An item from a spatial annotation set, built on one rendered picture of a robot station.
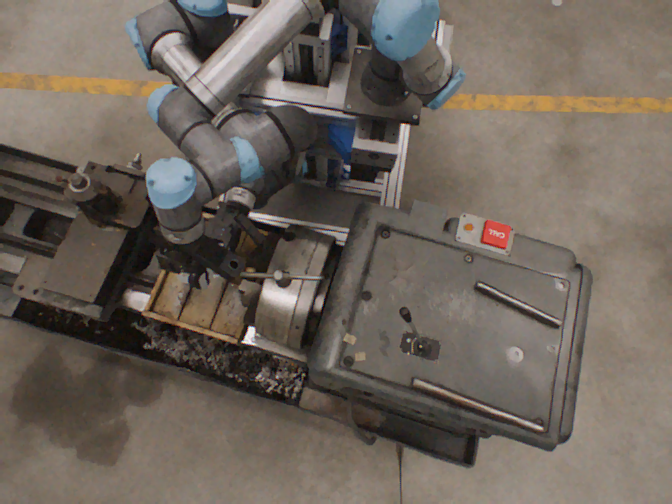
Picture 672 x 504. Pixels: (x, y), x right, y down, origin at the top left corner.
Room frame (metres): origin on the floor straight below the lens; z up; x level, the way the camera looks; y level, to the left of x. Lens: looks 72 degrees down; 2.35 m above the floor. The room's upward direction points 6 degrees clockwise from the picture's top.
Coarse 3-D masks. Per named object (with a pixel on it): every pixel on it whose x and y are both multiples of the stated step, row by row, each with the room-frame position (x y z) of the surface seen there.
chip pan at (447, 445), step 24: (48, 168) 0.82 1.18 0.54; (0, 288) 0.32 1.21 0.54; (0, 312) 0.23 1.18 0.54; (312, 408) 0.00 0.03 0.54; (336, 408) 0.00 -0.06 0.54; (360, 408) 0.01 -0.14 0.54; (384, 432) -0.06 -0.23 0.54; (408, 432) -0.05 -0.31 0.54; (432, 432) -0.04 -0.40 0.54; (456, 456) -0.11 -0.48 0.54
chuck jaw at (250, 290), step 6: (246, 282) 0.30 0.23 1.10; (252, 282) 0.30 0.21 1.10; (240, 288) 0.28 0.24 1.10; (246, 288) 0.28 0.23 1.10; (252, 288) 0.28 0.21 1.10; (258, 288) 0.28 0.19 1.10; (246, 294) 0.26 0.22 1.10; (252, 294) 0.26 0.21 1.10; (258, 294) 0.27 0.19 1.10; (246, 300) 0.25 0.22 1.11; (252, 300) 0.25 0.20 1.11; (246, 306) 0.24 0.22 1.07; (252, 306) 0.23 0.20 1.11; (246, 312) 0.22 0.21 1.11; (252, 312) 0.22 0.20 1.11; (246, 318) 0.20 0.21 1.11; (252, 318) 0.20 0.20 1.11; (246, 324) 0.19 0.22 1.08; (252, 324) 0.19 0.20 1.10
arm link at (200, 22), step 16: (176, 0) 0.92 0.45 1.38; (192, 0) 0.91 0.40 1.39; (208, 0) 0.92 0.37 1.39; (224, 0) 0.95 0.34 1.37; (192, 16) 0.89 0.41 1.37; (208, 16) 0.89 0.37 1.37; (224, 16) 0.93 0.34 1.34; (192, 32) 0.86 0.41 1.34; (208, 32) 0.88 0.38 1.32; (224, 32) 0.91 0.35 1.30
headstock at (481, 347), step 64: (384, 256) 0.35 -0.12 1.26; (448, 256) 0.37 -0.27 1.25; (512, 256) 0.39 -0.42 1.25; (320, 320) 0.20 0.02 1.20; (384, 320) 0.20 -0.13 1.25; (448, 320) 0.22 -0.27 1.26; (512, 320) 0.23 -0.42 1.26; (576, 320) 0.25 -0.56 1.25; (320, 384) 0.06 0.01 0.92; (384, 384) 0.06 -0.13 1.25; (448, 384) 0.08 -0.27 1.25; (512, 384) 0.09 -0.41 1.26; (576, 384) 0.11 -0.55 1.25
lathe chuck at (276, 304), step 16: (304, 240) 0.39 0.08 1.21; (288, 256) 0.34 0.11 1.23; (304, 256) 0.34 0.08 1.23; (272, 272) 0.29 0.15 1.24; (288, 272) 0.30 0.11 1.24; (304, 272) 0.30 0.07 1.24; (272, 288) 0.26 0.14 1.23; (288, 288) 0.26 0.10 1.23; (272, 304) 0.22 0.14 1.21; (288, 304) 0.22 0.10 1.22; (256, 320) 0.19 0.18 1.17; (272, 320) 0.19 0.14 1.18; (288, 320) 0.19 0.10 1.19; (272, 336) 0.16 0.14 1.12; (288, 336) 0.16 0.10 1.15
